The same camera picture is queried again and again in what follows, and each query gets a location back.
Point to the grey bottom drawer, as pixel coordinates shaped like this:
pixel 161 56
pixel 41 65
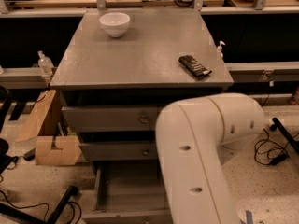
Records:
pixel 129 192

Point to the grey drawer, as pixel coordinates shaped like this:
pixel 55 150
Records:
pixel 119 151
pixel 116 118
pixel 129 192

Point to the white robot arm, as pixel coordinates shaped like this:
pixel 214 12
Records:
pixel 188 133

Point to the grey top drawer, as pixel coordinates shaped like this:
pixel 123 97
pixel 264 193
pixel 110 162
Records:
pixel 116 118

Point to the grey drawer cabinet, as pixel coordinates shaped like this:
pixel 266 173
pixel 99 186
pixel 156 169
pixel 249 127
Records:
pixel 139 68

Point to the grey middle drawer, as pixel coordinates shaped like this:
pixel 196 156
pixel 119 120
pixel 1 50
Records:
pixel 119 151

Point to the dark snack bar wrapper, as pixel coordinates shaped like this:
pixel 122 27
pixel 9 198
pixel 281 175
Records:
pixel 196 68

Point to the white pump bottle right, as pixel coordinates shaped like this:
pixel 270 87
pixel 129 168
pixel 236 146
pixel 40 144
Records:
pixel 220 47

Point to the white ceramic bowl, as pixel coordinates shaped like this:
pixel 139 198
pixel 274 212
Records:
pixel 115 24

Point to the clear sanitizer bottle left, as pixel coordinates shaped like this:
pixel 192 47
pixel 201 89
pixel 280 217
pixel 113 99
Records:
pixel 45 63

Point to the black stand leg left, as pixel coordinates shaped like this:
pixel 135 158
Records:
pixel 16 214

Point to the black stand leg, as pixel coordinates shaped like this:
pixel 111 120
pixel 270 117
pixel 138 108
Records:
pixel 286 134
pixel 16 214

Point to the cardboard box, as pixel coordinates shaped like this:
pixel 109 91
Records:
pixel 52 148

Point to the black stand leg right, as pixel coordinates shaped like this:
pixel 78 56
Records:
pixel 286 134

